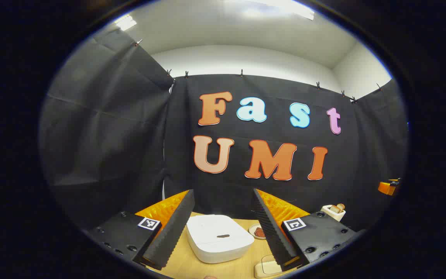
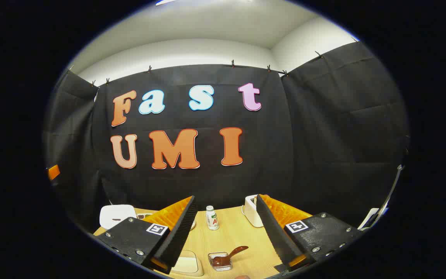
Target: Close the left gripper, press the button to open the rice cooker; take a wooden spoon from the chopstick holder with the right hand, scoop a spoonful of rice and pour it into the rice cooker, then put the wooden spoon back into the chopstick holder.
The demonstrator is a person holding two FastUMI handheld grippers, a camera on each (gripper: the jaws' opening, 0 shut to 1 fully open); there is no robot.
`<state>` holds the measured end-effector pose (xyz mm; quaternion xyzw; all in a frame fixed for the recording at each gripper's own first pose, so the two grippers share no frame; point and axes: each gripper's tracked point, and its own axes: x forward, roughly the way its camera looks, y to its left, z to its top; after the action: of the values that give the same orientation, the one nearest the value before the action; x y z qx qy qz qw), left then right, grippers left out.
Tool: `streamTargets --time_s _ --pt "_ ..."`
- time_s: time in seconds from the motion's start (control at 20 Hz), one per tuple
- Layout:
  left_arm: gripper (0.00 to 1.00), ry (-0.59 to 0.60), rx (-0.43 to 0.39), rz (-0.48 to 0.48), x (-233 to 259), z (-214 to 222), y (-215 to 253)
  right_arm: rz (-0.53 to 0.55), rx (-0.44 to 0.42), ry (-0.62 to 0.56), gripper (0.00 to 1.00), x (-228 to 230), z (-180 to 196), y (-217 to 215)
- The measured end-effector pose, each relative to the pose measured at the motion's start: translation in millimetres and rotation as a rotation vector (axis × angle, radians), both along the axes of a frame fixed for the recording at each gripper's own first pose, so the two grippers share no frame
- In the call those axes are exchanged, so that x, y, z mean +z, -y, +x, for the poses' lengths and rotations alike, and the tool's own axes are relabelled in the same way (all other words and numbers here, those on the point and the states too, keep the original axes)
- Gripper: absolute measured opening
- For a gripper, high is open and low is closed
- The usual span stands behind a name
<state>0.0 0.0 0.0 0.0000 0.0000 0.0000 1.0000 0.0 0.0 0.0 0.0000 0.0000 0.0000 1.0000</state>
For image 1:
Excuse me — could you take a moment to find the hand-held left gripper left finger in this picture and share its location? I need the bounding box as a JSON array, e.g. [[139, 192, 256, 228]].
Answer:
[[87, 189, 196, 271]]

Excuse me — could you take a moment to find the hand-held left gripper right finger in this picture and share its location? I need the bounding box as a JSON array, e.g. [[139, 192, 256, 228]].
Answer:
[[252, 189, 363, 272]]

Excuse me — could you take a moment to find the white rice cooker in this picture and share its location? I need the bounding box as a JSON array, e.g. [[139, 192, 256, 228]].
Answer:
[[186, 214, 255, 264]]

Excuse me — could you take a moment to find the white round plate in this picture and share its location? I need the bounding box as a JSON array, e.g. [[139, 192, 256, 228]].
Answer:
[[249, 223, 267, 240]]

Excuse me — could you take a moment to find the cream rectangular dish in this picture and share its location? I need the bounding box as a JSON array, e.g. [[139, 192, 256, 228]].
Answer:
[[254, 256, 283, 279]]

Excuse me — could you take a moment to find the white toaster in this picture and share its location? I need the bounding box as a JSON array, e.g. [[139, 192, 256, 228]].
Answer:
[[321, 205, 346, 222]]

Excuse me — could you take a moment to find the black backdrop cloth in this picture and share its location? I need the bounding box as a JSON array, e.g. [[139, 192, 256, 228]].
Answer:
[[39, 29, 408, 233]]

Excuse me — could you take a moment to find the ceiling light panel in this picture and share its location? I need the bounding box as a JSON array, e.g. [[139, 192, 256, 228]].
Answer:
[[227, 0, 316, 21], [115, 15, 137, 31]]

